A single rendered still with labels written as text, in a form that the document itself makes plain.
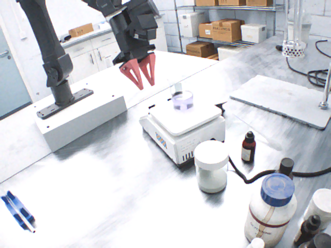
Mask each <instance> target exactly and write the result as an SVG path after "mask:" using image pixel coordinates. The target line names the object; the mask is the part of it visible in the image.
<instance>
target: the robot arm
mask: <svg viewBox="0 0 331 248"><path fill-rule="evenodd" d="M81 1H83V2H85V3H87V6H89V7H91V8H93V9H95V10H97V11H99V12H101V13H102V14H103V16H104V18H106V17H110V16H113V15H115V16H113V17H112V18H110V19H109V24H110V27H111V29H112V32H113V34H114V37H115V39H116V42H117V44H118V46H119V49H120V51H121V52H120V53H119V54H118V55H117V56H116V57H115V58H114V59H113V60H112V63H113V65H114V66H115V65H117V64H120V63H122V64H121V65H120V66H119V70H120V72H121V73H122V74H123V75H125V76H126V77H127V78H128V79H130V80H131V81H132V82H133V83H134V84H135V85H136V86H137V88H138V89H139V90H143V89H144V87H143V82H142V78H141V74H140V70H141V71H142V73H143V74H144V76H145V77H146V79H147V81H148V82H149V84H150V85H151V86H154V85H155V62H156V55H155V52H149V53H148V51H154V50H155V49H156V47H155V45H154V44H150V43H149V40H154V39H156V31H157V28H158V25H157V23H156V20H155V19H156V18H158V17H160V14H159V11H158V9H157V7H156V5H155V3H154V2H153V0H130V1H128V2H126V3H124V4H122V0H81ZM16 3H19V4H20V6H21V8H22V10H23V11H24V13H25V15H26V17H27V19H28V21H29V23H30V26H31V28H32V31H33V33H34V36H35V38H36V40H37V43H38V46H39V48H40V52H41V57H42V60H43V63H44V64H43V65H42V66H43V68H44V70H45V73H46V75H47V83H46V86H47V88H48V87H50V88H51V92H52V94H53V97H54V100H55V101H54V103H53V104H51V105H49V106H47V107H45V108H43V109H41V110H39V111H37V112H36V114H37V116H38V117H39V118H41V119H42V120H45V119H47V118H49V117H51V116H52V115H54V114H56V113H58V112H60V111H62V110H64V109H65V108H67V107H69V106H71V105H73V104H75V103H77V102H79V101H81V100H83V99H85V98H87V97H89V96H90V95H92V94H94V90H92V89H88V88H83V89H81V90H79V91H77V92H75V93H72V91H71V88H70V85H69V82H68V80H66V78H68V77H69V74H70V73H71V72H72V71H73V63H72V60H71V58H70V55H69V53H67V54H66V53H65V50H64V48H63V47H62V45H61V43H60V41H59V39H58V37H57V34H56V32H55V29H54V27H53V24H52V21H51V19H50V16H49V13H48V10H47V6H46V0H16ZM126 7H127V9H126V10H124V9H125V8H126ZM122 10H124V11H122ZM121 11H122V12H121ZM119 12H120V13H119ZM117 13H119V14H117ZM116 14H117V15H116ZM148 64H149V70H150V74H151V76H149V72H148V69H147V65H148ZM139 68H140V69H139ZM130 70H132V71H133V73H134V74H135V76H136V78H137V80H136V79H135V77H134V76H133V75H132V73H131V72H130Z"/></svg>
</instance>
